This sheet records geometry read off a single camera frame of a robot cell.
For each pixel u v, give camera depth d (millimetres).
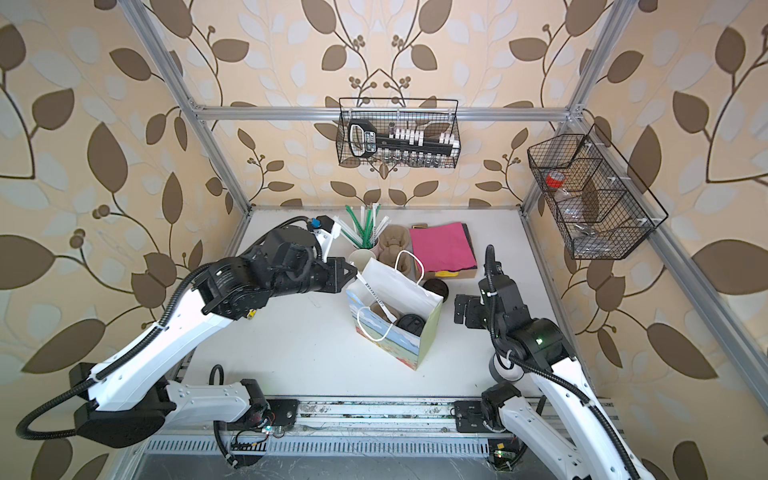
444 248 1008
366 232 959
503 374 770
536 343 449
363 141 845
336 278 528
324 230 550
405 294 770
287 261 450
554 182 883
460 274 982
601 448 390
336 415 755
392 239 1083
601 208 736
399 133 822
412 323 773
